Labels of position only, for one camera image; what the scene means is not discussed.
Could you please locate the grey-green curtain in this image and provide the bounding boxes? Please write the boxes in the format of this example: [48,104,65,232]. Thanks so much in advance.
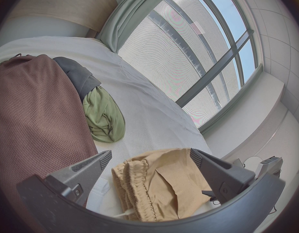
[98,0,197,53]

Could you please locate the green garment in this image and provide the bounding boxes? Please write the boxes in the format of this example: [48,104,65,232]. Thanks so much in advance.
[82,85,126,143]

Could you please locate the black garment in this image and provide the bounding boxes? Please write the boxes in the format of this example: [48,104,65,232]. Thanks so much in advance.
[52,56,102,99]

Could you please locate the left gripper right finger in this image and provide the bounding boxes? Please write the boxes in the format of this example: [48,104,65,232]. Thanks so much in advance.
[189,148,256,204]

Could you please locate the window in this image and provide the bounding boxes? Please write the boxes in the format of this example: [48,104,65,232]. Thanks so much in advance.
[115,0,264,134]

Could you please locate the bed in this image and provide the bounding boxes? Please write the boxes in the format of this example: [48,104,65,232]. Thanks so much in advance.
[0,0,214,224]

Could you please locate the brown garment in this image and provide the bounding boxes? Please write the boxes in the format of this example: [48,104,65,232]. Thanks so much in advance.
[0,54,99,211]

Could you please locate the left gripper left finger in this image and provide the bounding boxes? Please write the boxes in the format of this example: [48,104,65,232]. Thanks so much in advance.
[44,150,113,206]

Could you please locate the mustard yellow shorts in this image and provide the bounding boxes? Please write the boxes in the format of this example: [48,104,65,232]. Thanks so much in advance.
[111,148,214,222]

